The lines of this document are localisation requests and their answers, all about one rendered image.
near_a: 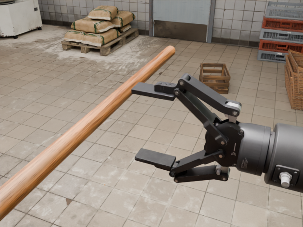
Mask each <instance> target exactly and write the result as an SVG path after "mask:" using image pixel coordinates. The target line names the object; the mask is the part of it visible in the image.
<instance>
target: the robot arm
mask: <svg viewBox="0 0 303 227"><path fill-rule="evenodd" d="M131 92H132V94H136V95H143V96H148V97H153V98H158V99H163V100H170V101H174V99H175V98H177V99H178V100H179V101H180V102H181V103H182V104H183V105H184V106H185V107H186V108H187V109H188V110H189V111H190V112H191V113H192V114H193V115H194V116H195V117H196V118H197V119H198V120H199V121H200V122H201V123H202V124H203V126H204V128H205V129H206V130H207V131H206V134H205V140H206V143H205V145H204V149H203V150H201V151H199V152H197V153H194V154H192V155H190V156H187V157H185V158H183V159H180V160H178V161H176V156H172V155H168V154H164V153H160V152H156V151H152V150H147V149H144V148H141V149H140V150H139V151H138V153H137V154H136V155H135V157H134V159H135V160H136V161H139V162H143V163H147V164H150V165H154V166H155V167H156V168H160V169H163V170H166V171H169V176H170V177H174V182H176V183H182V182H195V181H204V180H219V181H228V178H229V174H230V168H229V167H235V168H237V170H238V171H241V172H244V173H249V174H253V175H257V176H261V175H262V173H265V175H264V182H265V183H266V184H269V185H273V186H277V187H281V188H285V189H288V190H292V191H296V192H300V193H303V127H299V126H294V125H289V124H284V123H277V124H276V125H275V127H274V130H273V132H272V131H271V127H268V126H263V125H258V124H253V123H241V122H239V121H237V117H238V116H239V114H240V111H241V108H242V104H241V103H240V102H237V101H233V100H229V99H227V98H225V97H224V96H222V95H220V94H219V93H217V92H216V91H214V90H213V89H211V88H210V87H208V86H207V85H205V84H203V83H202V82H200V81H199V80H197V79H196V78H194V77H193V76H191V75H190V74H188V73H184V74H183V75H182V77H181V78H180V79H179V80H178V83H176V84H174V83H169V82H161V81H160V82H157V83H156V84H155V85H154V84H148V83H143V82H139V83H137V84H136V85H135V86H134V87H133V88H132V89H131ZM198 98H199V99H201V100H202V101H204V102H205V103H207V104H208V105H210V106H211V107H213V108H215V109H216V110H218V111H219V112H221V113H223V114H224V115H225V117H227V118H228V119H225V120H221V119H220V118H219V117H218V116H217V115H216V114H215V113H212V112H211V111H210V110H209V109H208V108H207V107H206V106H205V105H204V104H203V103H202V102H201V101H200V100H199V99H198ZM214 161H216V162H217V163H218V164H219V165H210V166H203V167H196V166H199V165H202V164H204V165H206V164H208V163H211V162H214ZM195 167H196V168H195Z"/></svg>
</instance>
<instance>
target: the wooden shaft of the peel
mask: <svg viewBox="0 0 303 227"><path fill-rule="evenodd" d="M174 54H175V48H174V47H173V46H168V47H166V48H165V49H164V50H163V51H161V52H160V53H159V54H158V55H157V56H156V57H154V58H153V59H152V60H151V61H150V62H149V63H147V64H146V65H145V66H144V67H142V68H141V69H140V70H139V71H138V72H136V73H135V74H134V75H133V76H132V77H130V78H129V79H128V80H127V81H126V82H125V83H124V84H122V85H121V86H120V87H119V88H118V89H116V90H115V91H114V92H113V93H111V94H110V95H109V96H108V97H107V98H105V99H104V100H103V101H102V102H101V103H100V104H99V105H97V106H96V107H95V108H94V109H93V110H91V111H90V112H89V113H88V114H87V115H85V116H84V117H83V118H82V119H80V120H79V121H78V122H77V123H76V124H74V125H73V126H72V127H71V128H70V129H69V130H68V131H66V132H65V133H64V134H63V135H62V136H60V137H59V138H58V139H57V140H55V141H54V142H53V143H52V144H51V145H50V146H48V147H47V148H46V149H45V150H43V151H42V152H41V153H40V154H39V155H38V156H37V157H35V158H34V159H33V160H32V161H31V162H29V163H28V164H27V165H26V166H25V167H23V168H22V169H21V170H20V171H19V172H17V173H16V174H15V175H14V176H12V177H11V178H10V179H9V180H8V181H7V182H6V183H4V184H3V185H2V186H1V187H0V221H1V220H2V219H3V218H4V217H5V216H6V215H7V214H9V213H10V212H11V211H12V210H13V209H14V208H15V207H16V206H17V205H18V204H19V203H20V202H21V201H22V200H23V199H24V198H25V197H26V196H27V195H28V194H29V193H30V192H32V191H33V190H34V189H35V188H36V187H37V186H38V185H39V184H40V183H41V182H42V181H43V180H44V179H45V178H46V177H47V176H48V175H49V174H50V173H51V172H52V171H53V170H55V169H56V168H57V167H58V166H59V165H60V164H61V163H62V162H63V161H64V160H65V159H66V158H67V157H68V156H69V155H70V154H71V153H72V152H73V151H74V150H75V149H76V148H78V147H79V146H80V145H81V144H82V143H83V142H84V141H85V140H86V139H87V138H88V137H89V136H90V135H91V134H92V133H93V132H94V131H95V130H96V129H97V128H98V127H99V126H100V125H101V124H102V123H103V122H104V121H105V120H106V119H107V118H108V117H109V116H110V115H112V114H113V113H114V112H115V111H116V110H117V109H118V108H119V107H120V106H121V105H122V104H123V103H124V102H125V101H126V100H127V99H128V98H129V97H130V96H131V95H132V92H131V89H132V88H133V87H134V86H135V85H136V84H137V83H139V82H143V83H145V82H146V81H147V80H148V79H149V78H150V77H151V76H152V75H153V74H154V73H155V72H156V71H157V70H159V69H160V68H161V67H162V66H163V65H164V64H165V63H166V62H167V61H168V60H169V59H170V58H171V57H172V56H173V55H174Z"/></svg>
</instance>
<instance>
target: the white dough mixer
mask: <svg viewBox="0 0 303 227"><path fill-rule="evenodd" d="M41 27H42V21H41V15H40V10H39V5H38V0H0V36H2V37H5V36H13V37H14V39H17V38H18V37H17V35H18V34H21V33H24V32H28V31H30V30H33V29H36V28H38V30H42V28H41Z"/></svg>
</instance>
